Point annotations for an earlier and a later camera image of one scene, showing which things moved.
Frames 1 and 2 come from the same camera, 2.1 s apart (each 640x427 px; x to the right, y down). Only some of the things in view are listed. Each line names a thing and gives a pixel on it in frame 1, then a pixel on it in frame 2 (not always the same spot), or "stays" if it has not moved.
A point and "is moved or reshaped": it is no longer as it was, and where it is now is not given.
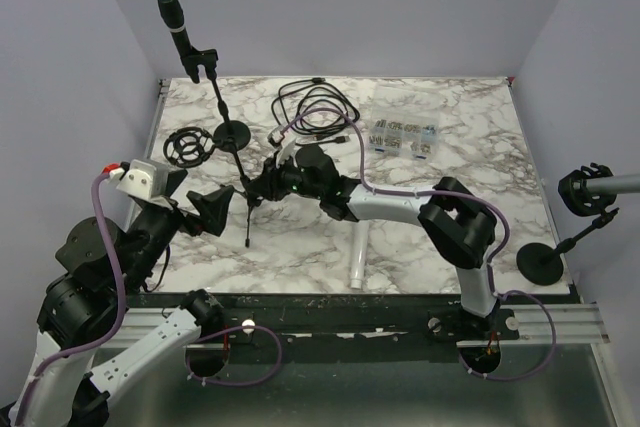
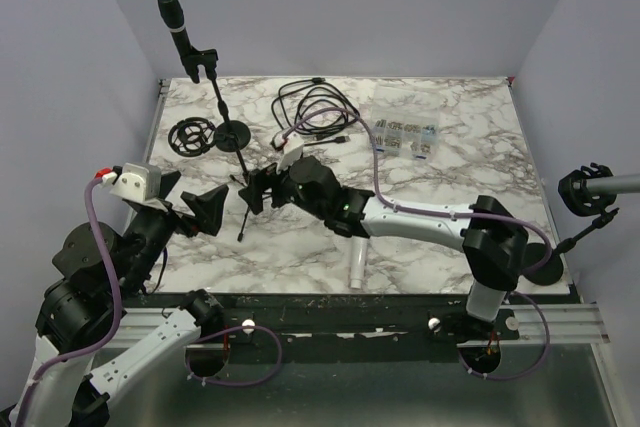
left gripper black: [213, 207] stays
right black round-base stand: [541, 264] stays
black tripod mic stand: [190, 146] is moved or reshaped
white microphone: [360, 231] stays
